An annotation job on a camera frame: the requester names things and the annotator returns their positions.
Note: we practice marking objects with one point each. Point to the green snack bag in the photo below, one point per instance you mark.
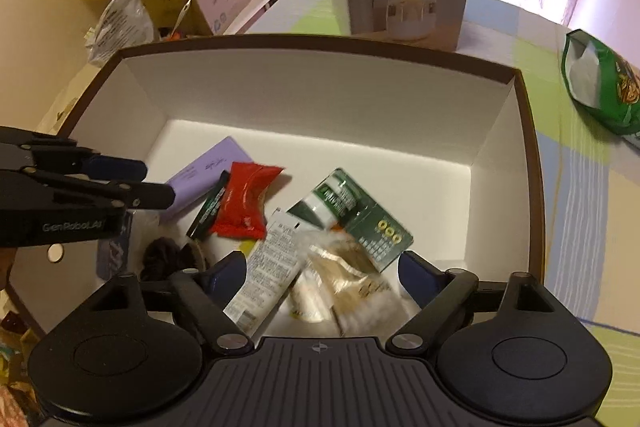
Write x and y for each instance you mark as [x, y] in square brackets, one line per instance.
[615, 92]

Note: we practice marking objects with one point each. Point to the purple cream tube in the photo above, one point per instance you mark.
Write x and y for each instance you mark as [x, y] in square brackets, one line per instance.
[210, 167]

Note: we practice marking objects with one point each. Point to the red snack packet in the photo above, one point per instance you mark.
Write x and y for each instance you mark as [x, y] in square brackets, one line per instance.
[242, 202]

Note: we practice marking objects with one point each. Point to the dark green card package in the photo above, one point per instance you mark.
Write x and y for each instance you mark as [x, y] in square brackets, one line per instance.
[385, 237]

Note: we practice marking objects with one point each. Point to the clear plastic bag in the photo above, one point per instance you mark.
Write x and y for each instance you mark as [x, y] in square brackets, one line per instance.
[120, 22]

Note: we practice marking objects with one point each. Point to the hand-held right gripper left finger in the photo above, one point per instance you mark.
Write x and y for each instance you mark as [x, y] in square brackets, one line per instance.
[227, 274]

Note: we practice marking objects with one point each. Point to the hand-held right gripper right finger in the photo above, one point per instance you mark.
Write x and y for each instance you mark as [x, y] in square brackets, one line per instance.
[415, 274]

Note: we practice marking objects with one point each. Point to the dark green lip balm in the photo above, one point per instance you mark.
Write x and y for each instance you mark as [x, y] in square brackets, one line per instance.
[207, 209]

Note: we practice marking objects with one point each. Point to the cotton swab bag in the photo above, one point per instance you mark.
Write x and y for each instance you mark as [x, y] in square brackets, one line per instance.
[345, 277]

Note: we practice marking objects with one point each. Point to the white printed tube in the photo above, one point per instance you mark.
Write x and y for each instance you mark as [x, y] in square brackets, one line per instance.
[265, 267]

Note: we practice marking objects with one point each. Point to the brown hair scrunchie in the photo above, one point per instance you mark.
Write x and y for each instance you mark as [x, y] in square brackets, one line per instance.
[160, 257]

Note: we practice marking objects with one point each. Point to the brown storage box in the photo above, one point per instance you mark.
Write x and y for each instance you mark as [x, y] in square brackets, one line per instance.
[325, 107]

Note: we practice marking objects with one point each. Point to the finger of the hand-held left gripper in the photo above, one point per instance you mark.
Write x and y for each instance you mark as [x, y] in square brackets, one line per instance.
[120, 169]
[150, 196]

